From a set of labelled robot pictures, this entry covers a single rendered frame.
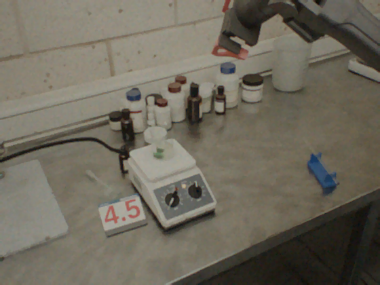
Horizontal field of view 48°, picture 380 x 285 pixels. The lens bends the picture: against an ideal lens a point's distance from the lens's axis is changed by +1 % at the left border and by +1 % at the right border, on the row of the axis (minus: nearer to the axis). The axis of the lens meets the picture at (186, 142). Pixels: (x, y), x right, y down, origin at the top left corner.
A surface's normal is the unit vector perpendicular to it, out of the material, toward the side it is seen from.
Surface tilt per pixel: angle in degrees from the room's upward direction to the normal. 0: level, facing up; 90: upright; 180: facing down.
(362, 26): 64
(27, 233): 0
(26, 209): 0
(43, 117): 90
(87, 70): 90
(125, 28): 90
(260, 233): 0
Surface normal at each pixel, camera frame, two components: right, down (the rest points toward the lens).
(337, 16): 0.18, 0.11
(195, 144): -0.03, -0.84
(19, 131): 0.48, 0.47
